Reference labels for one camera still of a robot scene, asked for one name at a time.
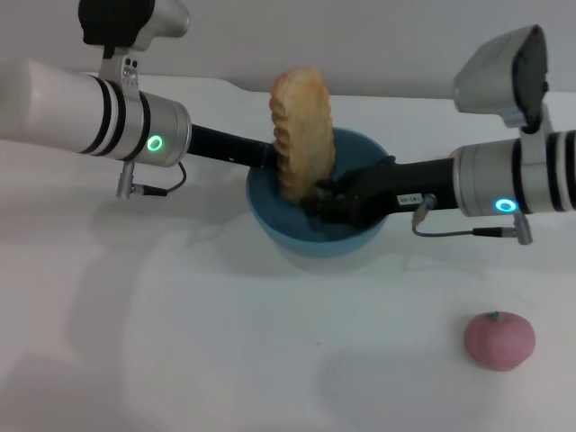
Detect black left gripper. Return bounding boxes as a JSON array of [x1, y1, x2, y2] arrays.
[[186, 123, 279, 170]]

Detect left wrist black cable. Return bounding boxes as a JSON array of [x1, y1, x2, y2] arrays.
[[115, 158, 188, 200]]

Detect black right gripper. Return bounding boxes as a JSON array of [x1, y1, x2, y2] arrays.
[[300, 155, 461, 227]]

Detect pink peach toy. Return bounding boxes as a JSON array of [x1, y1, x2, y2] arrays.
[[463, 310, 537, 373]]

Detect blue bowl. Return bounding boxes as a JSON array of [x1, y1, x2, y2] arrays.
[[246, 127, 393, 260]]

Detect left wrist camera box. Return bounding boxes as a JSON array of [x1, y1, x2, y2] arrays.
[[76, 0, 192, 99]]

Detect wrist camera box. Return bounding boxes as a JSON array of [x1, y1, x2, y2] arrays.
[[76, 0, 192, 99], [452, 25, 555, 135]]

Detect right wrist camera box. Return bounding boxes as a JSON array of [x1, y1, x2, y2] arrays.
[[452, 25, 555, 135]]

